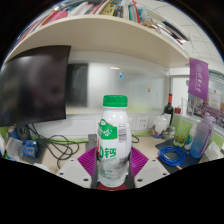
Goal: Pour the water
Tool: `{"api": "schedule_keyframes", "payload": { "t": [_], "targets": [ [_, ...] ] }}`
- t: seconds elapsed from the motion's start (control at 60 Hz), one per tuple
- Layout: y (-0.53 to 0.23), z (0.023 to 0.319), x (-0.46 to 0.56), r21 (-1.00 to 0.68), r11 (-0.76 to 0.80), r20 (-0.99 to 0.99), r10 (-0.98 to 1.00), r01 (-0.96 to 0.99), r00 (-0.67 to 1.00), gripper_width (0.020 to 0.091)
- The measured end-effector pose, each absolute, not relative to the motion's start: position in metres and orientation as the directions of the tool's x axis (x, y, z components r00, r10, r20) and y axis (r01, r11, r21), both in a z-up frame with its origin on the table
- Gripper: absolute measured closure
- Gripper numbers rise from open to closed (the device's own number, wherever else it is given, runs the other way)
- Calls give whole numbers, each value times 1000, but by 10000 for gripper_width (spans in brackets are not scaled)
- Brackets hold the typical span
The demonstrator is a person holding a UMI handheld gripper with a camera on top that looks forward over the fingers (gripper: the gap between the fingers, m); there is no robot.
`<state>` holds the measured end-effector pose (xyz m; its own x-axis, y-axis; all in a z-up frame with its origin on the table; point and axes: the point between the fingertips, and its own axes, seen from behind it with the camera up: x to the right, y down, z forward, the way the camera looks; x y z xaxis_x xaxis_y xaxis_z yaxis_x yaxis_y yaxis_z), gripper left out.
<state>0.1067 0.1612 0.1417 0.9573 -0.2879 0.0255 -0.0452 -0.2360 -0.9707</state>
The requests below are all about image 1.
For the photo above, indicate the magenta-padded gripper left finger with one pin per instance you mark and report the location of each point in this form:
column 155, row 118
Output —
column 73, row 173

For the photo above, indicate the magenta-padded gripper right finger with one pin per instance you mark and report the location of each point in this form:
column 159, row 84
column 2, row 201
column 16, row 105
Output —
column 153, row 173

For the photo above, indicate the white milk bottle green cap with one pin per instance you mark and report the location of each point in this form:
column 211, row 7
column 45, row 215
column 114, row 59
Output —
column 113, row 133

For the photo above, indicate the purple translucent water bottle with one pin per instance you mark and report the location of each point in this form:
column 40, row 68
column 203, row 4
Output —
column 201, row 140

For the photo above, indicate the grey metal laptop stand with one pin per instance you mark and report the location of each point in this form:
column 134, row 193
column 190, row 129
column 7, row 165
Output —
column 92, row 141

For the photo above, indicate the dark blue desk mat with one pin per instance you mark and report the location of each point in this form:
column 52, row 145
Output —
column 190, row 161

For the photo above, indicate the white round jar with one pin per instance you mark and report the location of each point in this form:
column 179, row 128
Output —
column 160, row 125

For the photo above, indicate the small blue box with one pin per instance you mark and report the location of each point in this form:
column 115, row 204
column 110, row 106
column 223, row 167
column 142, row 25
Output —
column 30, row 148

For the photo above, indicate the translucent green cup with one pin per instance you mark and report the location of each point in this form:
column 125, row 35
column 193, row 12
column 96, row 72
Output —
column 182, row 133

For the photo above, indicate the clear plastic box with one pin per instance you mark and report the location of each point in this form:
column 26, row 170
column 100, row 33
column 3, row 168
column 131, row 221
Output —
column 15, row 148

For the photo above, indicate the white tissue pack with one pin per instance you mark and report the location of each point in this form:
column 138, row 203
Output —
column 213, row 151

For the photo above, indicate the dark wine bottle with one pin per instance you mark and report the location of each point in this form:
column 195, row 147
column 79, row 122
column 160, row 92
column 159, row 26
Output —
column 169, row 110

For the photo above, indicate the printed photo poster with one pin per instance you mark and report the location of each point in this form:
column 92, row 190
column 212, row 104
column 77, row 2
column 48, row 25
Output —
column 210, row 110

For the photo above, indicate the black computer monitor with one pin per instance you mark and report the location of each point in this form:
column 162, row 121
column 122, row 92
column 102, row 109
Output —
column 33, row 86

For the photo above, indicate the purple hanging banner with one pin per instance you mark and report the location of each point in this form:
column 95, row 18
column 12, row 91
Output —
column 198, row 78

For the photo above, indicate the white wall socket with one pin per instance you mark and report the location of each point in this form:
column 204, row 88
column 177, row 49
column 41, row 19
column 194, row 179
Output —
column 142, row 123
column 132, row 124

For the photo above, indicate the wall shelf with books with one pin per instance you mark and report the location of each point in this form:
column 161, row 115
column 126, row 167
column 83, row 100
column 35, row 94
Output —
column 100, row 36

